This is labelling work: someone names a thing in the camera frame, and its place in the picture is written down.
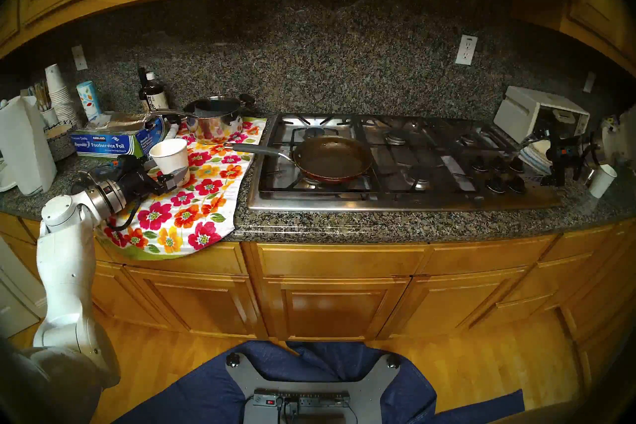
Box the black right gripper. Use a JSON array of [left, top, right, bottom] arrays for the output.
[[519, 127, 600, 186]]

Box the stack of white paper cups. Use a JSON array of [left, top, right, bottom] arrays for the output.
[[45, 63, 80, 126]]

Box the dark bottle with white label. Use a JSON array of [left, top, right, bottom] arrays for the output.
[[144, 72, 170, 112]]

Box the patterned blue paper cup stack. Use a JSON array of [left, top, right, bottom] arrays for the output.
[[76, 81, 102, 120]]

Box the dark round lid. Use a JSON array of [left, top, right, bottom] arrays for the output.
[[71, 169, 107, 195]]

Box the narrow black cast iron grate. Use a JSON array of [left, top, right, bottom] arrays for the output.
[[431, 119, 517, 155]]

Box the dark nonstick frying pan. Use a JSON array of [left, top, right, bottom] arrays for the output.
[[224, 135, 374, 184]]

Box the wooden drawer front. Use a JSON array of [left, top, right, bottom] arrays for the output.
[[256, 243, 429, 278], [114, 242, 248, 276], [420, 234, 557, 275]]

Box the slim dark glass bottle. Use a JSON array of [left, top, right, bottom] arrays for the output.
[[137, 67, 150, 113]]

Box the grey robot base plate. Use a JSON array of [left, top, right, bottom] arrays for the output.
[[226, 352, 401, 424]]

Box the white toaster oven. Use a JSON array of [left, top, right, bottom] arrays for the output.
[[493, 86, 591, 145]]

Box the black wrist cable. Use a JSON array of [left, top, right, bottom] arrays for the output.
[[104, 199, 142, 232]]

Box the white paper cup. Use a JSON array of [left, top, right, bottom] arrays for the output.
[[589, 163, 618, 199], [149, 138, 190, 186]]

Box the blue foodservice foil box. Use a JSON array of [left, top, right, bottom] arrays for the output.
[[70, 111, 167, 160]]

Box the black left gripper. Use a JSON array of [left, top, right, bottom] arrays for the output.
[[117, 155, 187, 203]]

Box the wooden cabinet door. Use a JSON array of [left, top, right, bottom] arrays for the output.
[[380, 268, 528, 339], [263, 276, 412, 342], [124, 267, 266, 339]]

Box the stainless steel gas cooktop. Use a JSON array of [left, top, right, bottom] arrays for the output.
[[247, 113, 562, 212]]

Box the woven patterned basket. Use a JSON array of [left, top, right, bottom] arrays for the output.
[[47, 124, 78, 161]]

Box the white duplex wall outlet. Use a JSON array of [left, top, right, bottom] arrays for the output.
[[455, 34, 478, 66]]

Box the wooden lower cabinet run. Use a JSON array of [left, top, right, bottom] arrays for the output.
[[0, 212, 636, 389]]

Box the dark blue moving blanket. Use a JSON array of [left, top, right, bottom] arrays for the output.
[[114, 340, 526, 424]]

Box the floral kitchen towel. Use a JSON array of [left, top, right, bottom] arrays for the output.
[[97, 116, 269, 262]]

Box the wooden utensil bundle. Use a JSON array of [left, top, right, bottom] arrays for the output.
[[27, 80, 53, 112]]

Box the stainless steel saucepan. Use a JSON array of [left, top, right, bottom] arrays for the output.
[[149, 95, 256, 145]]

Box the white paper towel roll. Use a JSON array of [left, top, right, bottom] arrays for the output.
[[0, 95, 58, 196]]

